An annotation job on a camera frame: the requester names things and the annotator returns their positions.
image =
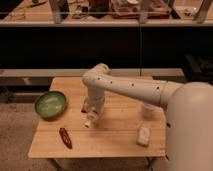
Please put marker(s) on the clear plastic bottle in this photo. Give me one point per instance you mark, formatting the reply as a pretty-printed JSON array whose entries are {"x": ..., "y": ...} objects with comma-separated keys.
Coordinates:
[{"x": 91, "y": 118}]

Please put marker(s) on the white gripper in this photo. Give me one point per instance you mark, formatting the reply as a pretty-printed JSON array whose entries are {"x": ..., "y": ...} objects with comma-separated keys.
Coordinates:
[{"x": 94, "y": 100}]

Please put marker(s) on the background shelf rail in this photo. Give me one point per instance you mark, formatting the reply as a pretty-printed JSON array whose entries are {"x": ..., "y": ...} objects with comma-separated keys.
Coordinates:
[{"x": 79, "y": 72}]

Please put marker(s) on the wooden table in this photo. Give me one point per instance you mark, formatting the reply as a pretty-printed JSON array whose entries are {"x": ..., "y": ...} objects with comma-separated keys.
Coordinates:
[{"x": 115, "y": 135}]

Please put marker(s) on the white paper cup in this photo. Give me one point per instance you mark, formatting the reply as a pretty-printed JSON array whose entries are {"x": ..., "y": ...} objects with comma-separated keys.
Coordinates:
[{"x": 148, "y": 109}]

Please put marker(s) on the brown snack bar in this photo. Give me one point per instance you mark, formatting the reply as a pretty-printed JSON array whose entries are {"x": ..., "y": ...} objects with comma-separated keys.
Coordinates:
[{"x": 83, "y": 110}]

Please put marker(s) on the green bowl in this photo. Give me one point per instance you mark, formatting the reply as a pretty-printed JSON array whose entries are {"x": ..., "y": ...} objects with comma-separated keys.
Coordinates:
[{"x": 50, "y": 104}]

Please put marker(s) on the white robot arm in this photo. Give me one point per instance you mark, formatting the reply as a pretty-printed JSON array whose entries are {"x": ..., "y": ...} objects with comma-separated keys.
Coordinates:
[{"x": 189, "y": 113}]

